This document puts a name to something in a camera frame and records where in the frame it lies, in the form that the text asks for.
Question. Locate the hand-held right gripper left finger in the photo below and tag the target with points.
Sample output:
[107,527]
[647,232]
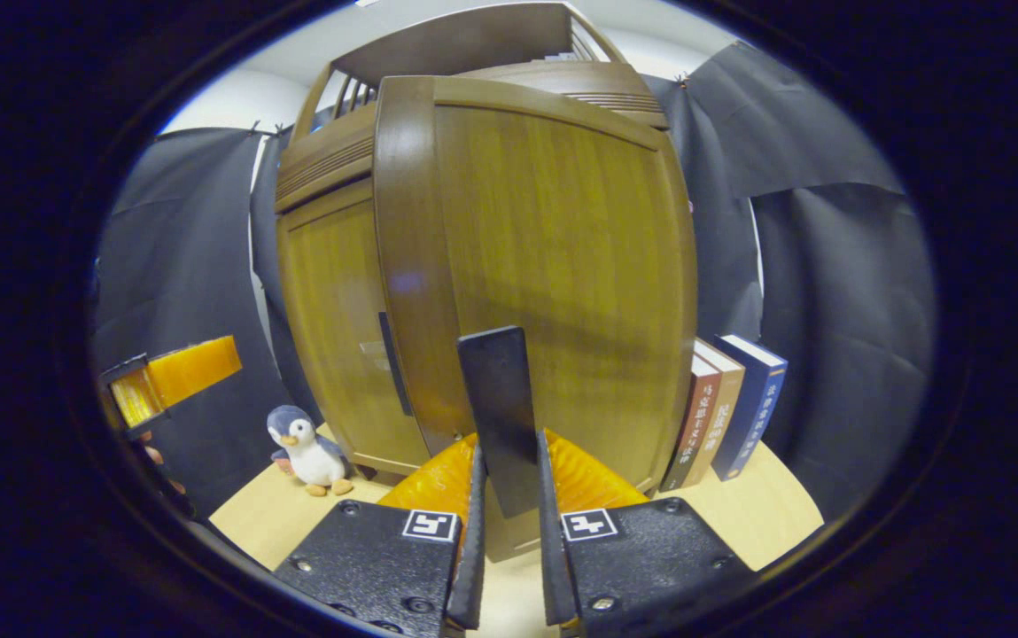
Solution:
[473,558]

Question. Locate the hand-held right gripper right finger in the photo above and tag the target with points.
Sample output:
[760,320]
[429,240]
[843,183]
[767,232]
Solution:
[549,549]

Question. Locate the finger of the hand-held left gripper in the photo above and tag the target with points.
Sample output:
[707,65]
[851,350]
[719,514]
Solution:
[190,368]

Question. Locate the wooden cabinet door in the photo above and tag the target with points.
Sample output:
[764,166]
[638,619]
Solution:
[331,337]
[562,266]

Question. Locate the wooden double-door shoe cabinet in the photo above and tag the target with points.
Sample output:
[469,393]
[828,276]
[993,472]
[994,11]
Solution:
[331,159]

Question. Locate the penguin plush toy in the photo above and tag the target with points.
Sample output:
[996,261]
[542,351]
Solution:
[314,456]

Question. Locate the brown book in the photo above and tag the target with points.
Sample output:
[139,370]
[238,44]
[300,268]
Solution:
[690,425]

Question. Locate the tan book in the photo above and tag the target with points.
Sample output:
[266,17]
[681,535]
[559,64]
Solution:
[719,416]

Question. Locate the dark blue book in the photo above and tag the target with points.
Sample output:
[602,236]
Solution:
[752,408]

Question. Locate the black backdrop cloth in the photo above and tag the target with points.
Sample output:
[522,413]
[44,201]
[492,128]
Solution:
[827,310]

